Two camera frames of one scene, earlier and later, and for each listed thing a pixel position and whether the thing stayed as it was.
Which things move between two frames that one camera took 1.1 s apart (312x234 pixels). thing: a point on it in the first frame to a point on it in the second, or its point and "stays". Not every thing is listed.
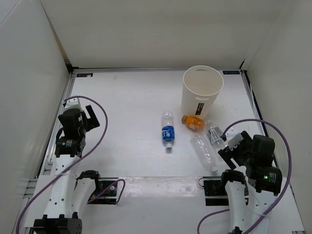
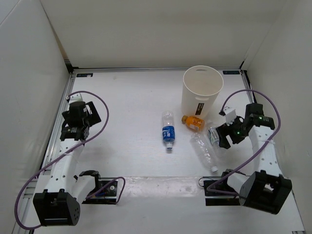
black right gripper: [226, 153] to [223, 141]
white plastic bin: [201, 86] stays
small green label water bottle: [215, 135] stays
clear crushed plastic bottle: [204, 150] stays
